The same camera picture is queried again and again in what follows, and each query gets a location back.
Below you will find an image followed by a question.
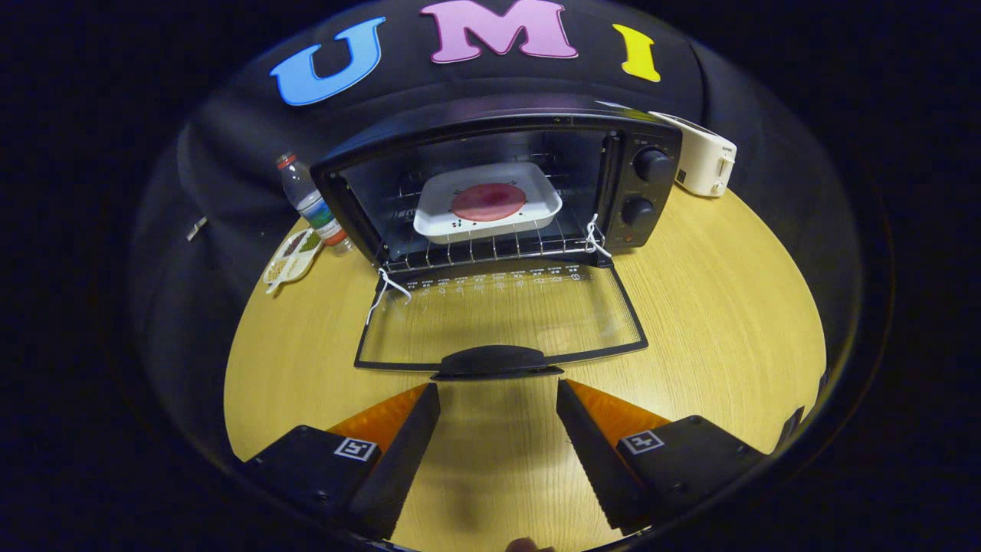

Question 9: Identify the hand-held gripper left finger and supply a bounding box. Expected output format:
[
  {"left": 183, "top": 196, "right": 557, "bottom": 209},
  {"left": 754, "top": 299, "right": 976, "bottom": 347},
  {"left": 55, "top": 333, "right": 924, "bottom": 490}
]
[{"left": 245, "top": 382, "right": 442, "bottom": 541}]

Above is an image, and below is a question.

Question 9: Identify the small divided snack tray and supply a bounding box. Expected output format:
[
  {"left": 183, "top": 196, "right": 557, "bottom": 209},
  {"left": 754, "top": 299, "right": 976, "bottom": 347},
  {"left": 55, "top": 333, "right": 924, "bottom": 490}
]
[{"left": 263, "top": 228, "right": 324, "bottom": 294}]

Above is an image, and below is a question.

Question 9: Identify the black toaster oven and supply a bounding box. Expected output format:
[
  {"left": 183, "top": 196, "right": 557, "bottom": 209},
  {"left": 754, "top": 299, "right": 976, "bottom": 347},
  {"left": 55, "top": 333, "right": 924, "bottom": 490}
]
[{"left": 310, "top": 103, "right": 683, "bottom": 382}]

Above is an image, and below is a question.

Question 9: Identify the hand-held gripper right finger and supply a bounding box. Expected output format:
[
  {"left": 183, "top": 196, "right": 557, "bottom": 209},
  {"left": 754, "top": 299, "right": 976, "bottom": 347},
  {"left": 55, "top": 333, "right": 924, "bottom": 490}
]
[{"left": 556, "top": 378, "right": 767, "bottom": 535}]

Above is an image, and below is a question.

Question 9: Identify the clear plastic water bottle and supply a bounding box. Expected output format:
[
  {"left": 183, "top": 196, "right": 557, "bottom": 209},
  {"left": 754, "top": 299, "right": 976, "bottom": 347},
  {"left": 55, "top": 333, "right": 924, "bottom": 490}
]
[{"left": 276, "top": 152, "right": 353, "bottom": 255}]

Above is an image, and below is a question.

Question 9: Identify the white square plate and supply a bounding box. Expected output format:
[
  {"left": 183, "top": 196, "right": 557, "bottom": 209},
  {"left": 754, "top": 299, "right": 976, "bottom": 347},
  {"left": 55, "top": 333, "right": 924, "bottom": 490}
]
[{"left": 413, "top": 161, "right": 563, "bottom": 245}]

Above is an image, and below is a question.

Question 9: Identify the white pop-up toaster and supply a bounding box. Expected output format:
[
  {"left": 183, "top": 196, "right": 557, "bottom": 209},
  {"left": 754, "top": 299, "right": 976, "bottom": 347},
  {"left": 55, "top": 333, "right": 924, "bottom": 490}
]
[{"left": 650, "top": 111, "right": 738, "bottom": 198}]

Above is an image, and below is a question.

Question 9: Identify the pink ham slice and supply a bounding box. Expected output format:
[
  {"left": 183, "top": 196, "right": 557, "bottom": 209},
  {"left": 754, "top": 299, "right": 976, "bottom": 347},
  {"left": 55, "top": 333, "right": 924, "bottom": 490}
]
[{"left": 451, "top": 182, "right": 527, "bottom": 222}]

